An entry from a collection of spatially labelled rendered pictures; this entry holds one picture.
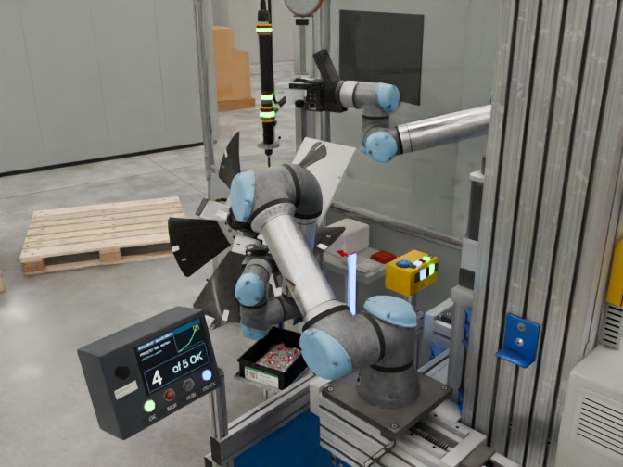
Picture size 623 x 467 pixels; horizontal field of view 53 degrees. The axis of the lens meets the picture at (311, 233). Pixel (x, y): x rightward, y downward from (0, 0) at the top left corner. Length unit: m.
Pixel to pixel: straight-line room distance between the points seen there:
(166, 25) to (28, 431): 5.35
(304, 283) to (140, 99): 6.40
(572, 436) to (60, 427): 2.46
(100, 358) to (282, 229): 0.48
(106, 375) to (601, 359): 0.99
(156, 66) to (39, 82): 1.28
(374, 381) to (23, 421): 2.26
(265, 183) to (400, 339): 0.47
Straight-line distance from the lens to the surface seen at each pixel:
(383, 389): 1.47
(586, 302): 1.33
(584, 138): 1.24
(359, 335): 1.35
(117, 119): 7.62
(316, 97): 1.82
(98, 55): 7.49
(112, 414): 1.39
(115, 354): 1.35
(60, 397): 3.51
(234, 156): 2.29
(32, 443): 3.27
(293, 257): 1.41
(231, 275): 2.08
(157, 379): 1.41
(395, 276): 2.07
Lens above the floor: 1.95
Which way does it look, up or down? 22 degrees down
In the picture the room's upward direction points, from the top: 1 degrees counter-clockwise
